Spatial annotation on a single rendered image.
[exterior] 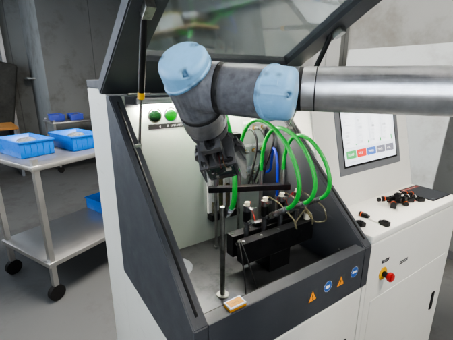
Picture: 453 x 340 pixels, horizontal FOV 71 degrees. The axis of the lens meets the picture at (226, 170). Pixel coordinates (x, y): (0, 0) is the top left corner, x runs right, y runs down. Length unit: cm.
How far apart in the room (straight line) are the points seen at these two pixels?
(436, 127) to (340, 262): 199
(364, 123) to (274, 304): 93
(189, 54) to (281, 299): 71
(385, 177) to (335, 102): 116
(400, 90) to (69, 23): 658
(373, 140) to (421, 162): 138
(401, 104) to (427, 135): 239
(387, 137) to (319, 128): 47
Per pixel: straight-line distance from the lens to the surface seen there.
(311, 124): 129
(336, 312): 122
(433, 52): 303
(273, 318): 97
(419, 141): 295
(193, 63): 44
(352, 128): 147
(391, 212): 146
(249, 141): 137
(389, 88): 54
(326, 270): 106
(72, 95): 681
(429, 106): 56
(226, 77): 44
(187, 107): 48
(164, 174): 120
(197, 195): 129
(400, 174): 179
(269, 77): 43
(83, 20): 698
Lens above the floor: 151
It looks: 16 degrees down
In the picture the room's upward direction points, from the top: straight up
